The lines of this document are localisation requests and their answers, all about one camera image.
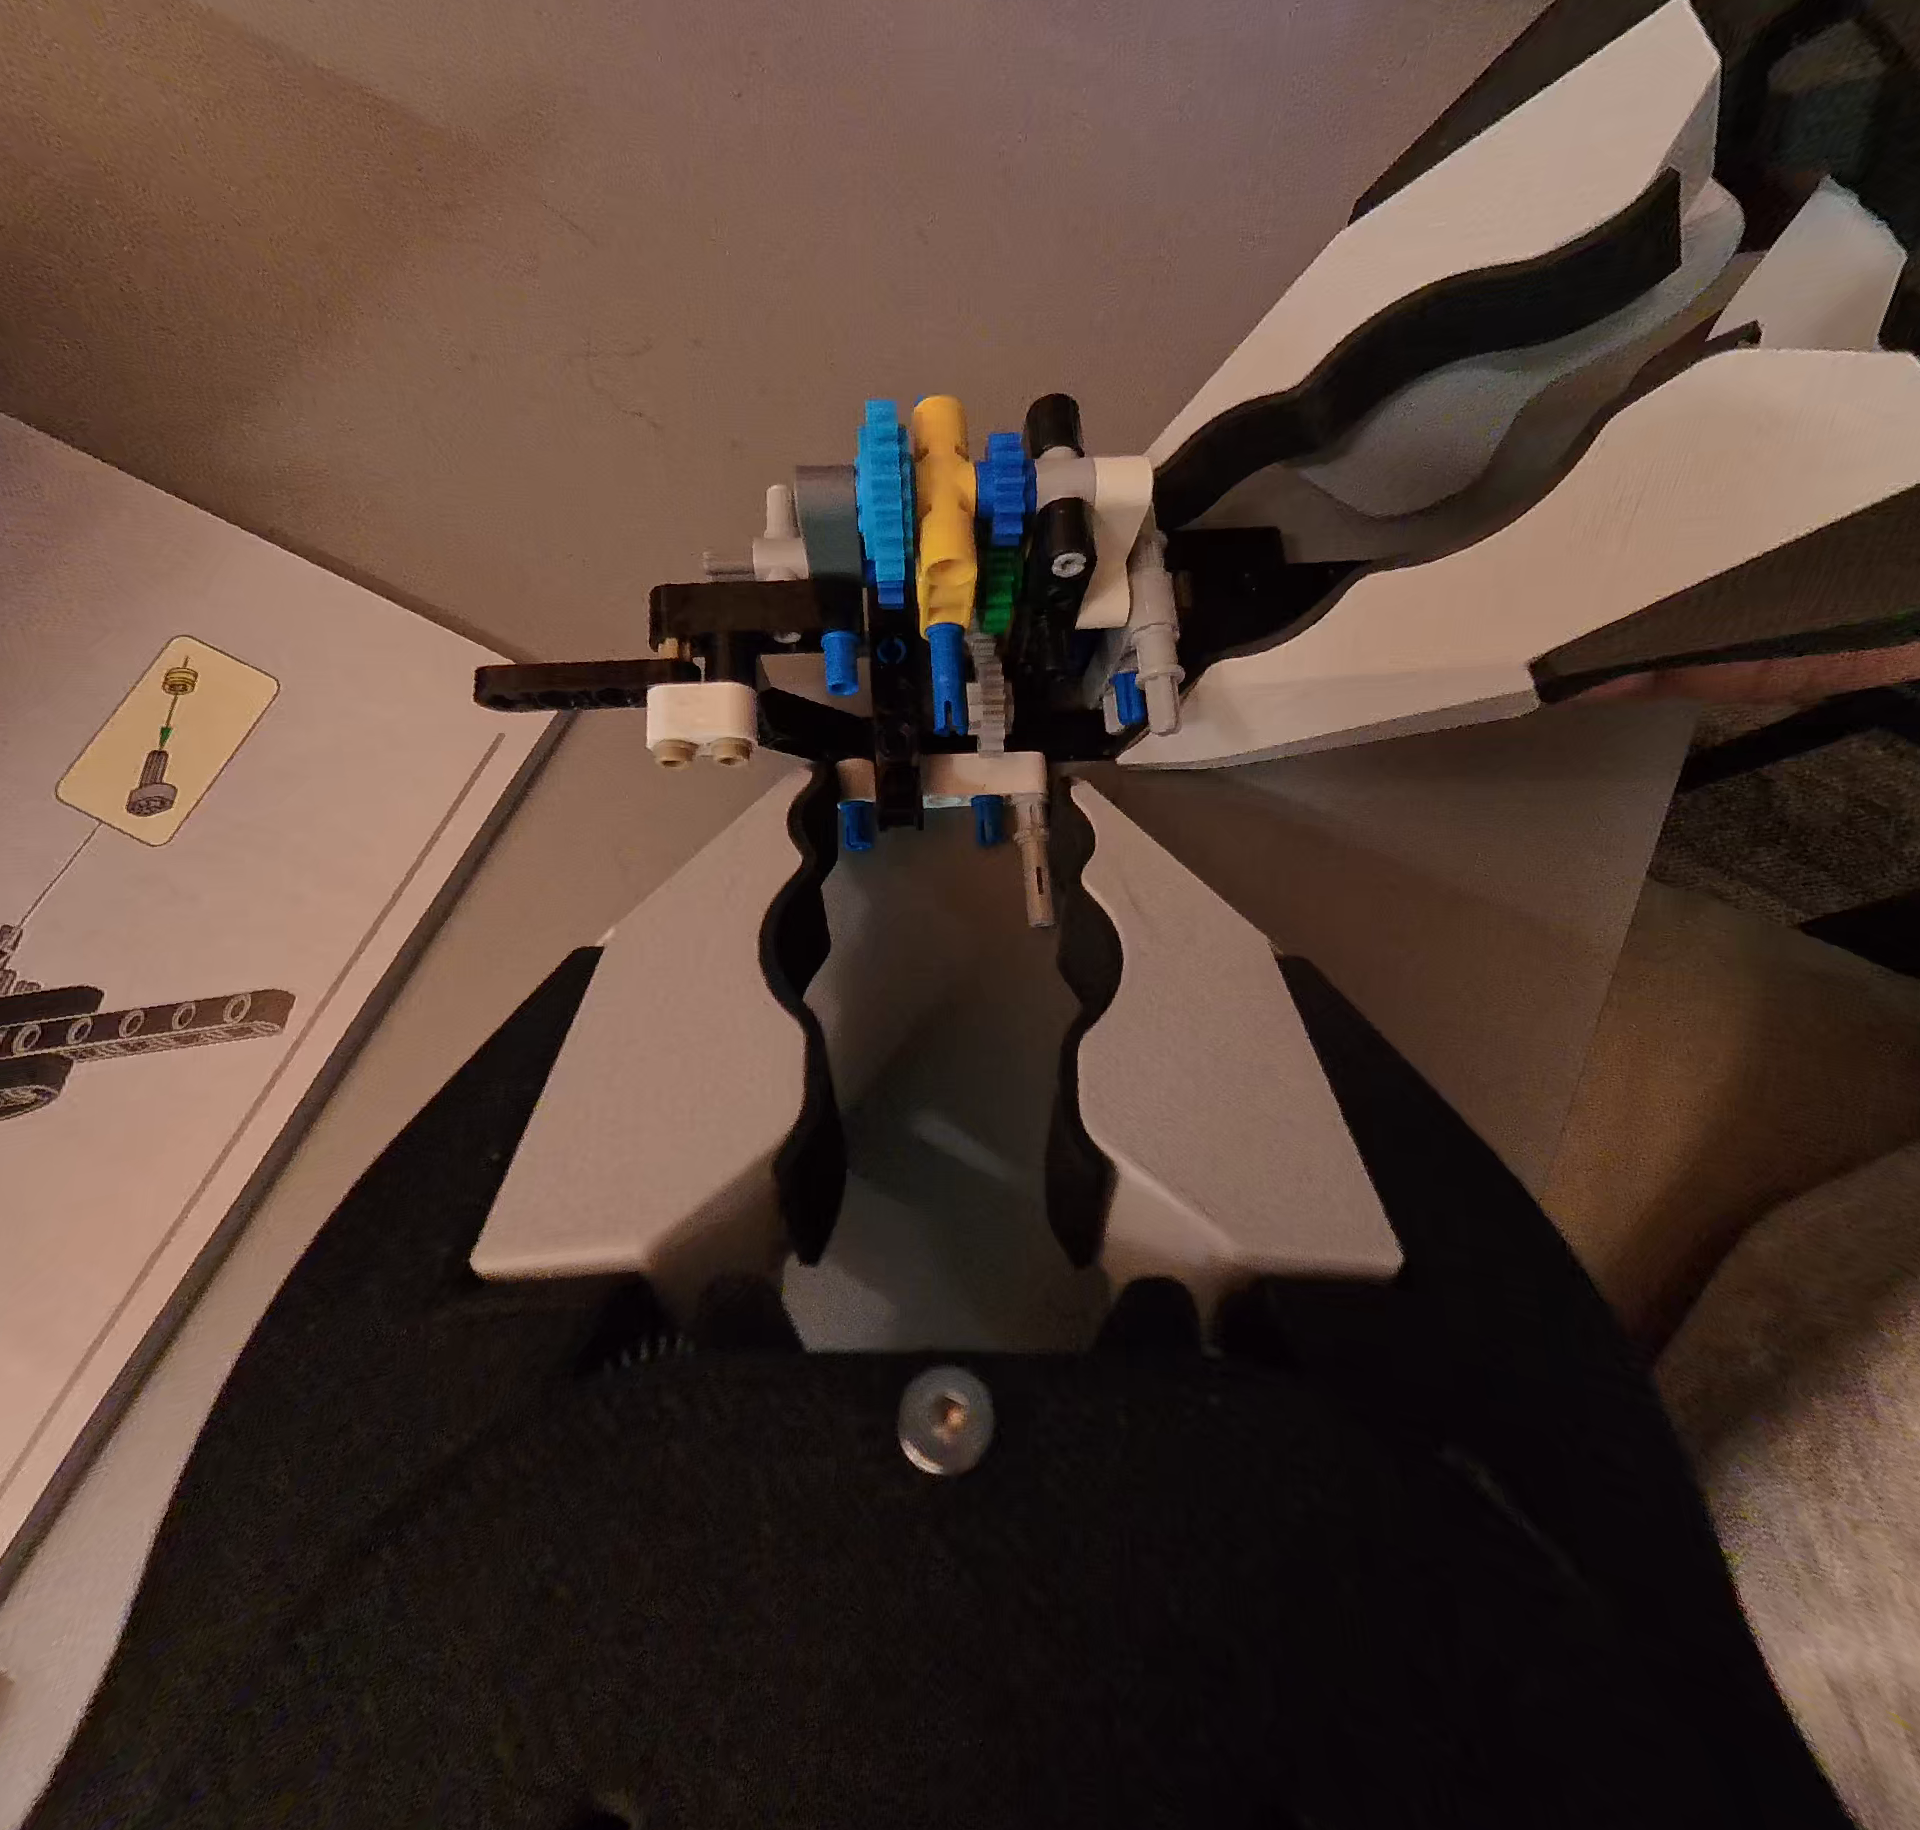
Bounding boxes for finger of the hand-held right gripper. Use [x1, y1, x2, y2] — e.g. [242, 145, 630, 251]
[1145, 0, 1746, 529]
[1117, 180, 1920, 771]

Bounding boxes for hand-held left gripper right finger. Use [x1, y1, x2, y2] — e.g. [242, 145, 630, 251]
[1048, 782, 1406, 1285]

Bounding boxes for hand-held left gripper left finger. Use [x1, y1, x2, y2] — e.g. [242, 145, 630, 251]
[470, 771, 845, 1285]

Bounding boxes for multicoloured lego gear assembly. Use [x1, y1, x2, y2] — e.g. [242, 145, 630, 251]
[472, 391, 1358, 934]

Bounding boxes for lego instruction booklet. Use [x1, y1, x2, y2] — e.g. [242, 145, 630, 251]
[0, 411, 584, 1570]

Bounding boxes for person's grey trouser leg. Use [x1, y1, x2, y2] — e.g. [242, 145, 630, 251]
[1650, 1141, 1920, 1830]

